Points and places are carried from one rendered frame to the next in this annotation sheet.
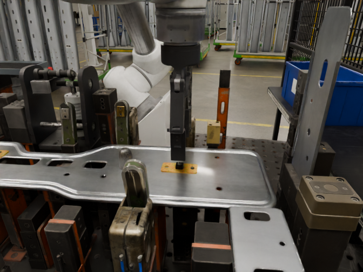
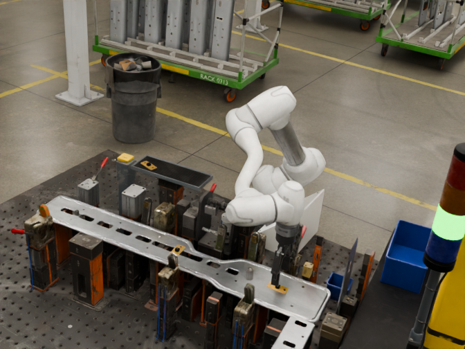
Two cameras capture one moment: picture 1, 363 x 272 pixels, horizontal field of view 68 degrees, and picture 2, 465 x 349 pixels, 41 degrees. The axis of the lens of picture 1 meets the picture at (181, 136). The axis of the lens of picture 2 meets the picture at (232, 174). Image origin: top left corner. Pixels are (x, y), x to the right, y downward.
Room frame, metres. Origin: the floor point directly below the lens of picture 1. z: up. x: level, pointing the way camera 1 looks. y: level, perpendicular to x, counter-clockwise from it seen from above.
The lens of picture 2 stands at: (-1.38, -0.39, 2.62)
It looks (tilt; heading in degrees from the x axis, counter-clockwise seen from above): 30 degrees down; 18
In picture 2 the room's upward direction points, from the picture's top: 5 degrees clockwise
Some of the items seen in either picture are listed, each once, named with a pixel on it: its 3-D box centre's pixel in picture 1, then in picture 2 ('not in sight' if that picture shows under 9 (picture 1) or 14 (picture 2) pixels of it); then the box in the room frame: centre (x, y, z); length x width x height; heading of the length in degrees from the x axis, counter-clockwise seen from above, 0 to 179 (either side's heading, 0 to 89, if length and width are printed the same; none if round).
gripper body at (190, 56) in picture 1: (180, 67); (284, 241); (0.53, 0.00, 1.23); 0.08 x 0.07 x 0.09; 175
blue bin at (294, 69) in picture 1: (321, 89); (409, 255); (0.86, -0.46, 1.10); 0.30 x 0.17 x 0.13; 177
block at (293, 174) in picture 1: (286, 228); not in sight; (0.49, -0.26, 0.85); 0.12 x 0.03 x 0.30; 175
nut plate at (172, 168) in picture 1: (179, 166); (277, 287); (0.53, 0.00, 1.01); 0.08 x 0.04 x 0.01; 84
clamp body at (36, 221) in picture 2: not in sight; (41, 253); (0.44, 1.07, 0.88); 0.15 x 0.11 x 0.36; 175
